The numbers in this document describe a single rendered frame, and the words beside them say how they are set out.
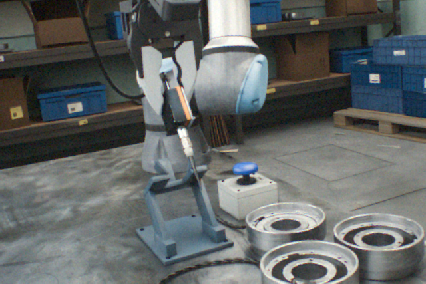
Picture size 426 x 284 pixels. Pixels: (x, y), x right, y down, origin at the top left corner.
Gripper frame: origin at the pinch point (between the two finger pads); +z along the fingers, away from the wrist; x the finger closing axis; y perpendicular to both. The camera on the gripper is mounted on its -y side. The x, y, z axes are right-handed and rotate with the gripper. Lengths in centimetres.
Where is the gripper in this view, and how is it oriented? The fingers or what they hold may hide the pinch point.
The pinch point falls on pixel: (172, 103)
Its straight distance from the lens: 67.3
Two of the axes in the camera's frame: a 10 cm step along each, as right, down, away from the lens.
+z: 0.9, 9.7, 2.0
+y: -4.3, -1.4, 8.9
